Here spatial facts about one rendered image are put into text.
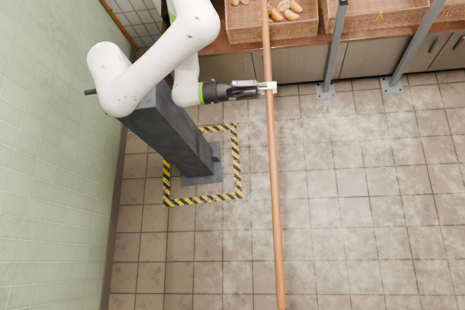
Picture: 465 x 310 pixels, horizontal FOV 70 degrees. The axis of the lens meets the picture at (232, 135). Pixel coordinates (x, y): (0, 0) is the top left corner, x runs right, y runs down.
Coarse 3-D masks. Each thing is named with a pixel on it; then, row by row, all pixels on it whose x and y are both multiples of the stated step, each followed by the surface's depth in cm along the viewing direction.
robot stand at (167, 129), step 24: (168, 96) 160; (120, 120) 149; (144, 120) 151; (168, 120) 155; (192, 120) 202; (168, 144) 181; (192, 144) 194; (216, 144) 254; (168, 168) 255; (192, 168) 227; (216, 168) 248; (168, 192) 249; (240, 192) 240
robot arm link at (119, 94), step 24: (192, 0) 97; (192, 24) 95; (216, 24) 97; (168, 48) 101; (192, 48) 100; (120, 72) 117; (144, 72) 106; (168, 72) 108; (120, 96) 111; (144, 96) 114
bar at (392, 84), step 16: (336, 16) 180; (432, 16) 177; (336, 32) 189; (416, 32) 195; (336, 48) 204; (416, 48) 204; (400, 64) 224; (384, 80) 252; (400, 80) 250; (320, 96) 255
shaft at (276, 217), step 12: (264, 0) 147; (264, 12) 145; (264, 24) 143; (264, 36) 141; (264, 48) 139; (264, 60) 138; (264, 72) 136; (276, 156) 124; (276, 168) 122; (276, 180) 121; (276, 192) 119; (276, 204) 118; (276, 216) 116; (276, 228) 115; (276, 240) 114; (276, 252) 112; (276, 264) 111; (276, 276) 110; (276, 288) 109
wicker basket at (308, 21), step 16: (256, 0) 224; (272, 0) 222; (304, 0) 218; (240, 16) 221; (256, 16) 219; (304, 16) 214; (240, 32) 205; (256, 32) 205; (272, 32) 205; (304, 32) 205
